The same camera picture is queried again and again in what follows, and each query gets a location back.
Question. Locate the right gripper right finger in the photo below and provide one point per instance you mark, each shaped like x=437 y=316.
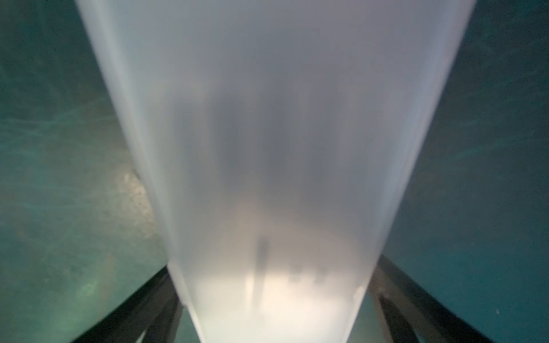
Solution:
x=407 y=313

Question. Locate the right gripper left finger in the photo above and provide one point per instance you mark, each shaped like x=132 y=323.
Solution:
x=152 y=313

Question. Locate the clear rounded pencil case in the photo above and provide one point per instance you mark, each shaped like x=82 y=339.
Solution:
x=276 y=140

